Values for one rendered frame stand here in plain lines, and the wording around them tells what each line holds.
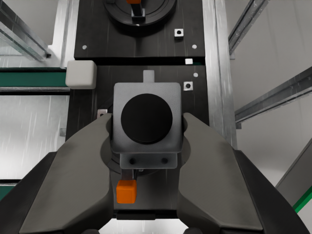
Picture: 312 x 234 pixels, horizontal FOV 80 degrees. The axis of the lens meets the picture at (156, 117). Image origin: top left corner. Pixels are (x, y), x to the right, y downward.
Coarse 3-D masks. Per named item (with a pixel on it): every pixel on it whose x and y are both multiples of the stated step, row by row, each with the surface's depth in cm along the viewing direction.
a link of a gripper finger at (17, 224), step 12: (48, 156) 9; (36, 168) 8; (48, 168) 8; (24, 180) 7; (36, 180) 7; (12, 192) 7; (24, 192) 7; (36, 192) 7; (0, 204) 7; (12, 204) 7; (24, 204) 7; (0, 216) 6; (12, 216) 6; (24, 216) 6; (0, 228) 6; (12, 228) 6
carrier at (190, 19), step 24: (96, 0) 36; (120, 0) 34; (144, 0) 34; (168, 0) 34; (192, 0) 36; (96, 24) 35; (120, 24) 34; (144, 24) 33; (168, 24) 35; (192, 24) 35; (96, 48) 34; (120, 48) 34; (144, 48) 34; (168, 48) 34; (192, 48) 34
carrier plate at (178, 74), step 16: (96, 80) 33; (112, 80) 33; (128, 80) 33; (160, 80) 33; (176, 80) 33; (192, 80) 33; (80, 96) 32; (96, 96) 32; (192, 96) 32; (80, 112) 32; (96, 112) 32; (192, 112) 32; (208, 112) 32; (80, 128) 31; (112, 176) 30; (144, 176) 30; (160, 176) 30; (176, 176) 30; (144, 192) 29; (160, 192) 29; (176, 192) 29; (128, 208) 29; (144, 208) 29; (160, 208) 29; (176, 208) 29
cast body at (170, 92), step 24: (144, 72) 16; (120, 96) 12; (144, 96) 11; (168, 96) 12; (120, 120) 12; (144, 120) 11; (168, 120) 11; (120, 144) 11; (144, 144) 11; (168, 144) 11; (144, 168) 14; (168, 168) 14
